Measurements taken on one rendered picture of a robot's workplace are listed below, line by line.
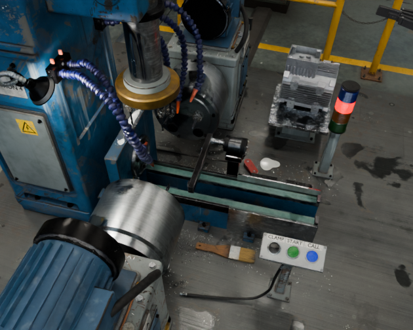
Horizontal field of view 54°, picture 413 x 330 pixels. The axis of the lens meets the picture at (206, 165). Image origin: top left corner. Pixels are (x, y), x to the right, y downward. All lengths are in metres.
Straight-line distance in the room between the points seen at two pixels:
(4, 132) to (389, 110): 1.61
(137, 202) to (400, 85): 2.99
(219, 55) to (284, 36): 2.55
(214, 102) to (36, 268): 0.87
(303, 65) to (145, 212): 0.89
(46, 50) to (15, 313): 0.59
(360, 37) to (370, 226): 2.92
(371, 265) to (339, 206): 0.25
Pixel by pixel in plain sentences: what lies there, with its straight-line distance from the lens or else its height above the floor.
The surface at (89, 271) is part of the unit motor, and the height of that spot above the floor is 1.34.
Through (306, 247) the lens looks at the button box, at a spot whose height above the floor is 1.08.
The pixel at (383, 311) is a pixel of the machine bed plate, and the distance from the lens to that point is 1.43.
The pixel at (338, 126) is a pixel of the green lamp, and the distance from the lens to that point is 1.50.
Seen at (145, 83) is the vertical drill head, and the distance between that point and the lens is 1.12.
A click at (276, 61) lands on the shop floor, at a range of 3.73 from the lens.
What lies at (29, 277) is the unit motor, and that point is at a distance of 0.79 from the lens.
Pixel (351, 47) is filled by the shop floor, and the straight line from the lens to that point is 4.11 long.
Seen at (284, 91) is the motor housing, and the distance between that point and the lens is 1.68.
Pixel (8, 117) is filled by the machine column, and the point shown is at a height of 1.28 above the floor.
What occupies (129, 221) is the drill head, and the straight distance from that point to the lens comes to 1.05.
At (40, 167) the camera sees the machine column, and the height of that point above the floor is 1.08.
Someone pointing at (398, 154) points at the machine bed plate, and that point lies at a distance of 1.88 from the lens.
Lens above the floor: 2.02
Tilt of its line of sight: 48 degrees down
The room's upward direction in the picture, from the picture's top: 1 degrees clockwise
